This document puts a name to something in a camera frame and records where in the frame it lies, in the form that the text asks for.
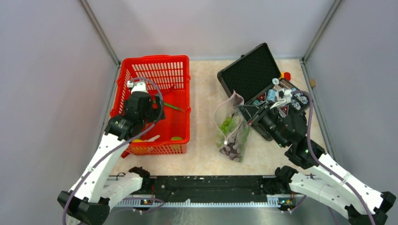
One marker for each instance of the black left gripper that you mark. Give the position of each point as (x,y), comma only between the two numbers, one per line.
(155,111)

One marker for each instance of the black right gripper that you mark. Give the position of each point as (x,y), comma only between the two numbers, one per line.
(264,110)

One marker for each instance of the clear zip top bag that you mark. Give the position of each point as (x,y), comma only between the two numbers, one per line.
(228,108)

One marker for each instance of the yellow toy fruit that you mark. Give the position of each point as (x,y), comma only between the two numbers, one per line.
(137,141)

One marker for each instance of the red grape bunch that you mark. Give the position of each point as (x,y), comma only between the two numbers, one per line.
(233,151)

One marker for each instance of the green leafy vegetable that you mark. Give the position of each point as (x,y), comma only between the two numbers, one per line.
(242,138)

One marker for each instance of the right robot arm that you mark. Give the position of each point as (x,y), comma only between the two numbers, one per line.
(336,187)

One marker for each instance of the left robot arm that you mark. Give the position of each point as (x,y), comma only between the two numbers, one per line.
(89,201)

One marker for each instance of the open black foam case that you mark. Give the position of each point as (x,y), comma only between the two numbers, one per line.
(256,77)

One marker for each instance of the red chili pepper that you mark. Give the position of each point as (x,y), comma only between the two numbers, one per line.
(167,90)

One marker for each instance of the red plastic basket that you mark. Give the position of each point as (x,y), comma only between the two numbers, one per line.
(159,82)

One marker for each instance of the green lime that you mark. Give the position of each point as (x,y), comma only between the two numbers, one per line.
(176,139)

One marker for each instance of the red round object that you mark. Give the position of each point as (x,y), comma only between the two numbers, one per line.
(286,76)

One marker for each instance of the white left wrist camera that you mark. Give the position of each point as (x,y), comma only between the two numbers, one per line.
(135,86)

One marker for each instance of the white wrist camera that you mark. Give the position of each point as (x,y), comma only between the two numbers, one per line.
(135,86)
(283,98)

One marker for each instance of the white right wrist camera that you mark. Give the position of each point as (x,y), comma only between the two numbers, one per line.
(283,98)

